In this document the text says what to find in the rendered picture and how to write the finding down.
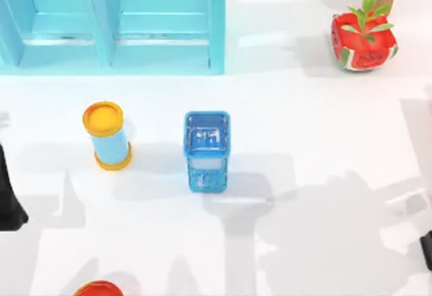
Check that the blue and orange can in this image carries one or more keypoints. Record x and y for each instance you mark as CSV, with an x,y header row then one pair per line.
x,y
109,141

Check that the light blue rack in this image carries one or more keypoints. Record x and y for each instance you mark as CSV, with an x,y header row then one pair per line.
x,y
162,23

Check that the watermelon plant pot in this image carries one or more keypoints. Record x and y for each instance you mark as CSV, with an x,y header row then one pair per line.
x,y
364,50

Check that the green plant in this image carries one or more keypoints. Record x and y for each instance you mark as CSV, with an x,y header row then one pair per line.
x,y
366,19

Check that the red and orange round lid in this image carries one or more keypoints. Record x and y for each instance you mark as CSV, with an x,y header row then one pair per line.
x,y
99,289

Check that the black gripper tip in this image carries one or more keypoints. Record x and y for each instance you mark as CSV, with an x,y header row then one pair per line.
x,y
428,250
8,205

